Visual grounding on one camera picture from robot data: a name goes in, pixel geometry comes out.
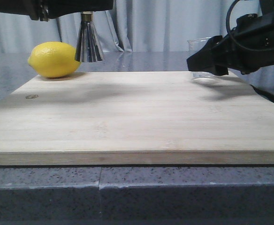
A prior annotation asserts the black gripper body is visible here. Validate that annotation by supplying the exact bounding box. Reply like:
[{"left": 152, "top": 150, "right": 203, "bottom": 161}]
[
  {"left": 0, "top": 0, "right": 48, "bottom": 21},
  {"left": 222, "top": 0, "right": 274, "bottom": 75}
]

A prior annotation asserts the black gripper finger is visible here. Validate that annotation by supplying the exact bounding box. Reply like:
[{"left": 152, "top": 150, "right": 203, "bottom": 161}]
[
  {"left": 43, "top": 0, "right": 114, "bottom": 21},
  {"left": 186, "top": 36, "right": 228, "bottom": 76}
]

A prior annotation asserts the small glass beaker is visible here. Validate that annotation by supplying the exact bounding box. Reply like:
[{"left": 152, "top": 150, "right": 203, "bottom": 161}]
[{"left": 188, "top": 37, "right": 216, "bottom": 85}]

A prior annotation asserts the steel double jigger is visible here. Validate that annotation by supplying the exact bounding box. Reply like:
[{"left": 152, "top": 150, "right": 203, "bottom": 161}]
[{"left": 75, "top": 11, "right": 103, "bottom": 62}]

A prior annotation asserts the yellow lemon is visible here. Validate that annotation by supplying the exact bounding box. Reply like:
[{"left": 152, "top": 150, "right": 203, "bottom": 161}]
[{"left": 27, "top": 41, "right": 81, "bottom": 78}]

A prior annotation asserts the grey curtain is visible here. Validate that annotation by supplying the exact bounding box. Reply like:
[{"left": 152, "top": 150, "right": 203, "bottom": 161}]
[{"left": 0, "top": 0, "right": 232, "bottom": 53}]

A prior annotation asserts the wooden cutting board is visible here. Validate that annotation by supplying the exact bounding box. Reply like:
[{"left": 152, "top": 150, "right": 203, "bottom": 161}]
[{"left": 0, "top": 71, "right": 274, "bottom": 165}]

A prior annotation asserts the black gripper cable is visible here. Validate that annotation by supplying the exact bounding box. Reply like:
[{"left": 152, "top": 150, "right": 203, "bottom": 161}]
[{"left": 225, "top": 0, "right": 274, "bottom": 51}]

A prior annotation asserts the black board handle strap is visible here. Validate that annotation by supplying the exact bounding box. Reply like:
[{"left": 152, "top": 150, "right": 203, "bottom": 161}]
[{"left": 249, "top": 83, "right": 274, "bottom": 111}]

